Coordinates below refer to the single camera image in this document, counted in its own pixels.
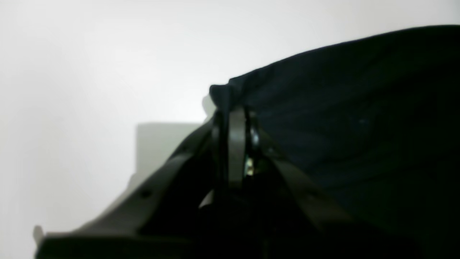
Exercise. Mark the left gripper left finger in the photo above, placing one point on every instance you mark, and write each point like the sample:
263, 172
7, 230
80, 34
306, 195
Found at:
159, 218

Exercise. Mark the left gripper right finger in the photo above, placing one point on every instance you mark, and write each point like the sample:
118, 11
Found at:
320, 228

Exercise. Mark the black T-shirt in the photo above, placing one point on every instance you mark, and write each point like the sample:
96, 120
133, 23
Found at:
375, 123

